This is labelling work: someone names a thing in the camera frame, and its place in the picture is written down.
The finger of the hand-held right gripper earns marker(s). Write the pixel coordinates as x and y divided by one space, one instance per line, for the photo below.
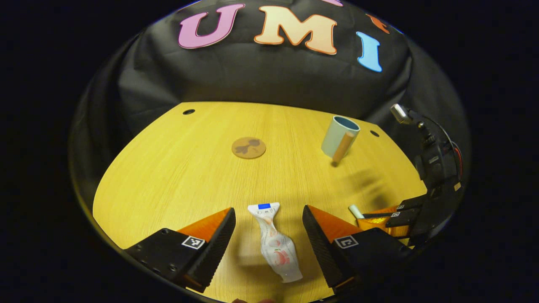
414 203
402 219

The round brown coaster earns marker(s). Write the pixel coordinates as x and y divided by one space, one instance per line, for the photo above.
248 147

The white toothpaste tube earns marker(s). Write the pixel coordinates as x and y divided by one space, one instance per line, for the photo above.
278 248

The pale green toothbrush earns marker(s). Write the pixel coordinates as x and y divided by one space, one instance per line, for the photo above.
356 211

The yellow wooden desktop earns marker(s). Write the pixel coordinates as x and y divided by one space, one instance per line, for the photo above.
189 176

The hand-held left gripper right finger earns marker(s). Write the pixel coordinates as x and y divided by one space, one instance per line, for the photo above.
322 252

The black backdrop cloth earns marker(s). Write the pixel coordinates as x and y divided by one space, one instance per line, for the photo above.
252 75

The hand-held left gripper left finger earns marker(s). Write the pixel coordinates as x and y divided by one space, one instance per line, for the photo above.
217 254

